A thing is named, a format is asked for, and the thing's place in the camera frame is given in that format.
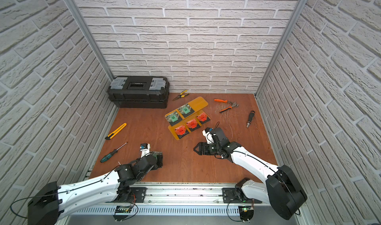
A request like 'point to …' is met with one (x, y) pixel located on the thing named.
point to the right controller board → (246, 212)
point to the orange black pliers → (234, 104)
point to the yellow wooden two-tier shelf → (187, 118)
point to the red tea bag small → (192, 123)
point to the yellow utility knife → (108, 137)
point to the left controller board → (122, 209)
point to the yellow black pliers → (181, 95)
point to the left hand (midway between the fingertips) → (159, 155)
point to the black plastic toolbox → (137, 91)
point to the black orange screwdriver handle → (251, 116)
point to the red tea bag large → (181, 131)
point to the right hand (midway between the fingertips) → (200, 149)
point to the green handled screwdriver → (111, 154)
